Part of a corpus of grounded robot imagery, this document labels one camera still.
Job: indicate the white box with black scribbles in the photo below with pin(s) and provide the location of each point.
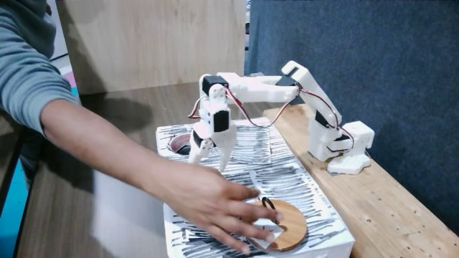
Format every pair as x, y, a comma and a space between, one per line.
287, 186

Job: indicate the grey partition foot bracket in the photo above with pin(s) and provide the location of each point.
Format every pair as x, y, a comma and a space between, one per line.
257, 74

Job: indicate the grey felt partition panel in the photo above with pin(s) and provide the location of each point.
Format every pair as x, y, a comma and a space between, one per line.
376, 53

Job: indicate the scribbled paper sheet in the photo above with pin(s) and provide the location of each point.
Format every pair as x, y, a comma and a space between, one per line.
254, 147
287, 182

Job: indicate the white paper red cross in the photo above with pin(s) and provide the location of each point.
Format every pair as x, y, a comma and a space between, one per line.
263, 242

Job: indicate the light wooden panel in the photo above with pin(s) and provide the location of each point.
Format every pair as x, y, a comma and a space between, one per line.
150, 43

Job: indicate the person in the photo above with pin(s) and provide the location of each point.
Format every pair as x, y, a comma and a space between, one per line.
21, 71

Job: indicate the light wooden beam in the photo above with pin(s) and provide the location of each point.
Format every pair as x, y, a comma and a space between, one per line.
376, 208

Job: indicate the round wooden lid black loop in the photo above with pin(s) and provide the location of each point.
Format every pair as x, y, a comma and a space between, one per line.
292, 225

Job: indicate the person's hand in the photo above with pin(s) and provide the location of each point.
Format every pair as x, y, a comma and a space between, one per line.
201, 197

